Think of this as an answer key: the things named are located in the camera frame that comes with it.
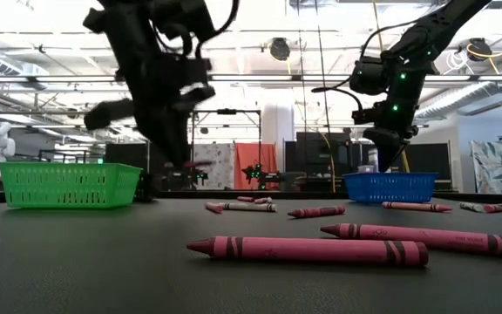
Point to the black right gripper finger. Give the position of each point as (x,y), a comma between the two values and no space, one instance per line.
(390,150)

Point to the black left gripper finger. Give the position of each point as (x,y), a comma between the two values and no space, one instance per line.
(168,141)

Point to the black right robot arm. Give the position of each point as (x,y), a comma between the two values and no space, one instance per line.
(434,26)

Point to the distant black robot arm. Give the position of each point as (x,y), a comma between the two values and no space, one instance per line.
(257,174)
(194,178)

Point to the blue plastic basket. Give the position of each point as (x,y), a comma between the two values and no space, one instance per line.
(390,183)

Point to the black partition panel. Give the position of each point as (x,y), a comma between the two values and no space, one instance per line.
(429,159)
(120,157)

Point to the white floral hanging cloth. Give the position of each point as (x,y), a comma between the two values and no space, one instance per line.
(220,174)

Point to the black cabinet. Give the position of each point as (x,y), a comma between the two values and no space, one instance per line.
(316,150)

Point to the orange hanging cloth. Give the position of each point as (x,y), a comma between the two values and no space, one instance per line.
(251,154)

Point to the green plastic basket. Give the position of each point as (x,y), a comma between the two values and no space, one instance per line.
(72,169)

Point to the leaf pattern hanging cloth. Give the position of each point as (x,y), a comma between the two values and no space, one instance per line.
(495,168)

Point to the white building column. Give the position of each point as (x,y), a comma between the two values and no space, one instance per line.
(277,122)

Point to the long ceiling light strip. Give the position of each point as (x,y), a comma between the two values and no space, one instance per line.
(277,77)

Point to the black table mat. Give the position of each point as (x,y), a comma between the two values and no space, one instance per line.
(103,283)

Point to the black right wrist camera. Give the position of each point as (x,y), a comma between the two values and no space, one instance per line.
(364,117)

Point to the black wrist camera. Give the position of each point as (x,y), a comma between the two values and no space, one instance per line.
(196,72)
(364,117)

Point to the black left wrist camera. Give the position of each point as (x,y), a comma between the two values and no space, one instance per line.
(196,72)

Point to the black metal station frame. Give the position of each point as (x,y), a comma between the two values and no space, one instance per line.
(233,111)

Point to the silver ceiling duct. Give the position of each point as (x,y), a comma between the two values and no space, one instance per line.
(473,95)

